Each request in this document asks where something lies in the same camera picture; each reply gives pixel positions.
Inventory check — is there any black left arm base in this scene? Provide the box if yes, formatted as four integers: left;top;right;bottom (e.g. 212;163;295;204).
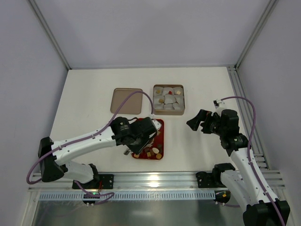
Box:
79;174;114;190

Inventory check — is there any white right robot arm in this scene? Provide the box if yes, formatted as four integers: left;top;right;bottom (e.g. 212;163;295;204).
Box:
186;109;290;226

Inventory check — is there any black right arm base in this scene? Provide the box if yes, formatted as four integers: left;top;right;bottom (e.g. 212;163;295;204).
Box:
196;171;226;188

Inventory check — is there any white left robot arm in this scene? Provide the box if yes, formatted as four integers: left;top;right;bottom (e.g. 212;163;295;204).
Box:
38;117;162;184

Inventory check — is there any red rectangular tray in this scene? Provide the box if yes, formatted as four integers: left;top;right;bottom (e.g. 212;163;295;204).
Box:
131;119;165;161

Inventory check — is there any gold tin lid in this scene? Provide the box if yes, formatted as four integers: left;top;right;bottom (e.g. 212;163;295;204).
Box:
110;88;143;115

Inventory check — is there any gold square tin box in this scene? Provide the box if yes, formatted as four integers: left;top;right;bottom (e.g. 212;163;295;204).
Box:
152;84;185;116

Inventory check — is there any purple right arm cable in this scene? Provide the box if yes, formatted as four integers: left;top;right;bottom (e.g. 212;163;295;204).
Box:
220;96;286;226

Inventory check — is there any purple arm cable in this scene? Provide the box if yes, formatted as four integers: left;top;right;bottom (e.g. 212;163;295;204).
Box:
220;96;286;226
26;91;155;185

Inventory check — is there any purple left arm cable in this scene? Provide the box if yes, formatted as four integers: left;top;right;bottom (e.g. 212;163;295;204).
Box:
26;91;155;185

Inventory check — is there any aluminium right side rail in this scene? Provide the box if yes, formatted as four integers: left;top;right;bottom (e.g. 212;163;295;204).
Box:
227;66;269;170

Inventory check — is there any aluminium rail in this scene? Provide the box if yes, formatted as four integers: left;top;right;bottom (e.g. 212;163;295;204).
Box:
227;66;269;170
28;170;286;192

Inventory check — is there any aluminium front rail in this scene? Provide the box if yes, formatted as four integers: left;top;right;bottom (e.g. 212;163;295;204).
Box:
28;170;286;192

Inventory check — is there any slotted cable duct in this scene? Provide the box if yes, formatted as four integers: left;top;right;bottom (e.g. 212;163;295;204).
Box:
39;190;215;201

